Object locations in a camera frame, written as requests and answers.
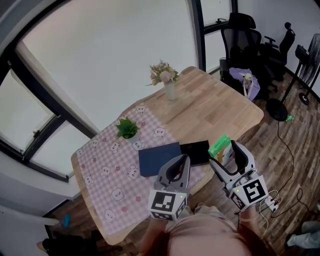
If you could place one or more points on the black mesh office chair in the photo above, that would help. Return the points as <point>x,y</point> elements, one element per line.
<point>240,37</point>
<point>287,42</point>

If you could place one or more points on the black standing fan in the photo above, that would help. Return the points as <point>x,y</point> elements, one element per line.
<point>276,110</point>

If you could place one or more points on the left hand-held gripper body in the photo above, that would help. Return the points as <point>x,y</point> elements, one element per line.
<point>162,203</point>

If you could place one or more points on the person's left forearm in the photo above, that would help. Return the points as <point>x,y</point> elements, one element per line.
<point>156,230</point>

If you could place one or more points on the person's pink shirt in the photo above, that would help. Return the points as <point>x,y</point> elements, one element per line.
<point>200,232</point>

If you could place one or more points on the small white plush toy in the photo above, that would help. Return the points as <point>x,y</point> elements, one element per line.
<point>247,78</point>

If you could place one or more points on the dark blue rectangular tray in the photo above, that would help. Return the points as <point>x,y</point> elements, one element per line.
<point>157,160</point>

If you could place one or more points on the pink checked tablecloth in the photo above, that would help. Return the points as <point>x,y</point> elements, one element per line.
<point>107,185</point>

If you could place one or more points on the black coat rack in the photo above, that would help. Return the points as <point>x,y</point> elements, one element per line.
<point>304,98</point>

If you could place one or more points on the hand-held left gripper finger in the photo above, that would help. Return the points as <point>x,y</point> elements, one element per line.
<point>163,175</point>
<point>187,177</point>

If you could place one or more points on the black framed window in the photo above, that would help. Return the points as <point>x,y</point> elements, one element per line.
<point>198,30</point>
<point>30,125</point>

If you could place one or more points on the white vase with flowers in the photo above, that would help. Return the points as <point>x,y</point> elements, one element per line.
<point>170,92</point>

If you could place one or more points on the green packet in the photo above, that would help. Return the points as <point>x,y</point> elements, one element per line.
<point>220,147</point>

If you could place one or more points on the purple bag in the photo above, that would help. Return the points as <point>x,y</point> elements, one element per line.
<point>236,73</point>

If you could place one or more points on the white power strip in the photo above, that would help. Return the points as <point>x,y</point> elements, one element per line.
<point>272,205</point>

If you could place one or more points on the small green potted plant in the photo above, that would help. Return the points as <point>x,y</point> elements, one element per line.
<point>127,128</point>

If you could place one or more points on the small teal object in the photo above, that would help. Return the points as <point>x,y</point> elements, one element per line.
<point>66,220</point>

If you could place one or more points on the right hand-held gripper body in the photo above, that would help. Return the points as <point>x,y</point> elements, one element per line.
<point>250,192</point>

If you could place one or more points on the person's right forearm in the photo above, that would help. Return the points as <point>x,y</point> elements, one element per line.
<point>250,226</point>

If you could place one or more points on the person's grey trousers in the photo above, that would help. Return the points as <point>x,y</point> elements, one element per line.
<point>205,211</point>

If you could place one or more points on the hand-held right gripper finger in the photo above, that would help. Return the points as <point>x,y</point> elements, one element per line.
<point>248,161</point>
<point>225,178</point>

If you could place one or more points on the green bottle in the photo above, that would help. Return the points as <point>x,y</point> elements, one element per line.
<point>289,118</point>

